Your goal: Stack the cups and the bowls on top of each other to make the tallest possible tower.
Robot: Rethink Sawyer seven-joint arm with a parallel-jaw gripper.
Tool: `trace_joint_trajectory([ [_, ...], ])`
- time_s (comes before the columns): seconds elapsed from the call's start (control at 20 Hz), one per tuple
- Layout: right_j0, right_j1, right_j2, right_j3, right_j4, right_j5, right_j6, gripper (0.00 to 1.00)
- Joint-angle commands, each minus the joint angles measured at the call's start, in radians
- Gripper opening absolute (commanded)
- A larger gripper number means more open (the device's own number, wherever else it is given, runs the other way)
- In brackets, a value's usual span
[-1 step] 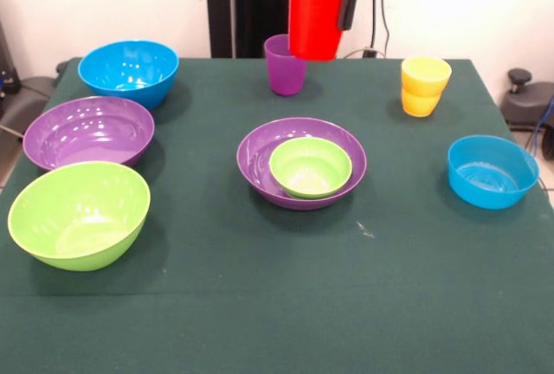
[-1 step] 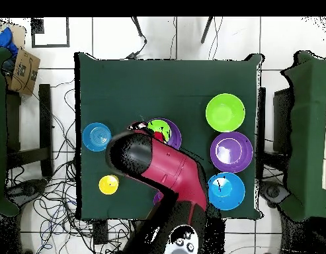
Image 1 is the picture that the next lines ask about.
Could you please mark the red cup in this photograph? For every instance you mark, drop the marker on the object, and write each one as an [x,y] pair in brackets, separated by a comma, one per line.
[313,23]

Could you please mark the small green bowl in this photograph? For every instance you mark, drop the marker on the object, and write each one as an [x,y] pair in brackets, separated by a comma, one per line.
[311,168]

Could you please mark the purple bowl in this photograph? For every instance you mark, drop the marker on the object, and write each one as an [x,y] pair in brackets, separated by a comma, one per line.
[255,153]
[88,131]

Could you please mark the purple cup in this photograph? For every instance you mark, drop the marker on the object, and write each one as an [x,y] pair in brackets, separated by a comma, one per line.
[283,75]

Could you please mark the yellow cup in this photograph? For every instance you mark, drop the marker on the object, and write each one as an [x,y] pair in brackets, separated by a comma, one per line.
[425,88]

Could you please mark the large blue bowl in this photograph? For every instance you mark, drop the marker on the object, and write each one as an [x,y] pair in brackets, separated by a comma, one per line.
[128,75]

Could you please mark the small blue bowl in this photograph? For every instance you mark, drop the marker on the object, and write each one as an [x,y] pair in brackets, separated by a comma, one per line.
[493,170]

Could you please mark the dark green tablecloth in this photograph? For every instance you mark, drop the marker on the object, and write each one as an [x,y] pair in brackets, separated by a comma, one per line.
[277,283]

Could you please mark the black equipment rack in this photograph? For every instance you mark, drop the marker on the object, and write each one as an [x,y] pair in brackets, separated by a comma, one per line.
[5,66]

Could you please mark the large green bowl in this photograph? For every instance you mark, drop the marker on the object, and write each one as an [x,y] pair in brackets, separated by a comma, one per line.
[80,218]

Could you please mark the grey pedestal foot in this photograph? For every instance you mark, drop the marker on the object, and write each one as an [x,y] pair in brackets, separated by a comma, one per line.
[526,99]
[26,97]

